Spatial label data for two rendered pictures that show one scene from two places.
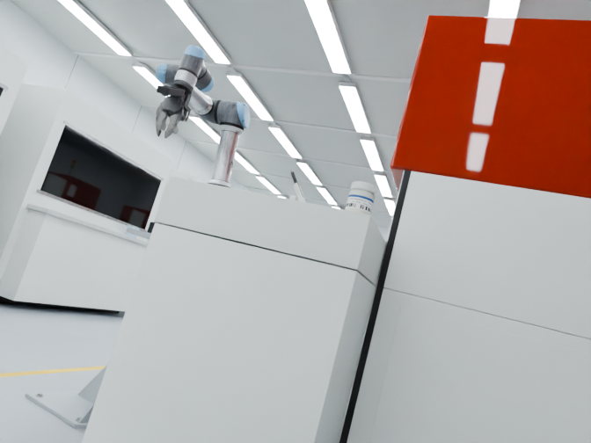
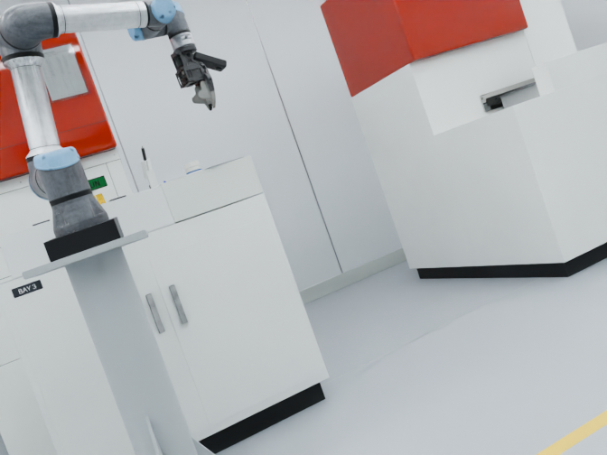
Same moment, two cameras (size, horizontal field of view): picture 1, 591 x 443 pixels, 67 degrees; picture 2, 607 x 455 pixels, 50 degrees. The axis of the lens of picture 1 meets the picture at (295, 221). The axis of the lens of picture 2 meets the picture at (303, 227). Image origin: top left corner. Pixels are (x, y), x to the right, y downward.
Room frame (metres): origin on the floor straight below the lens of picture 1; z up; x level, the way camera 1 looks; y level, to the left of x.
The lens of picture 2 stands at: (2.93, 2.25, 0.78)
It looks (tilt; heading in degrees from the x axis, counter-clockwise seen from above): 3 degrees down; 227
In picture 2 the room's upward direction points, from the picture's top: 19 degrees counter-clockwise
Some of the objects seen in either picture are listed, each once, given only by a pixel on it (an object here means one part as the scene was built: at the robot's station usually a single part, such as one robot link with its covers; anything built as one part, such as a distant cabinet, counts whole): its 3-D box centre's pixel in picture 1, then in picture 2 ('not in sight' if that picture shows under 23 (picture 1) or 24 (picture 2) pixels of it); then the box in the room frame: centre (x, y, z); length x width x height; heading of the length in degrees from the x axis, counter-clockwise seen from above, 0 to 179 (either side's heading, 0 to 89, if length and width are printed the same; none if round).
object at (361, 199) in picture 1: (360, 201); (194, 172); (1.20, -0.16, 1.01); 0.07 x 0.07 x 0.10
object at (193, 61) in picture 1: (192, 62); (172, 21); (1.56, 0.53, 1.44); 0.09 x 0.08 x 0.11; 167
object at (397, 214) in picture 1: (402, 250); (37, 222); (1.82, -0.46, 1.02); 0.81 x 0.03 x 0.40; 159
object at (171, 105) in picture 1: (178, 101); (190, 67); (1.57, 0.53, 1.28); 0.09 x 0.08 x 0.12; 170
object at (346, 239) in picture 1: (275, 232); (194, 198); (1.39, 0.05, 0.89); 0.62 x 0.35 x 0.14; 69
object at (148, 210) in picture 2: not in sight; (88, 230); (1.91, 0.14, 0.89); 0.55 x 0.09 x 0.14; 159
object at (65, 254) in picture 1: (78, 212); not in sight; (4.90, 2.30, 1.00); 1.80 x 1.08 x 2.00; 159
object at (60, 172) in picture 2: not in sight; (60, 172); (2.11, 0.51, 1.05); 0.13 x 0.12 x 0.14; 77
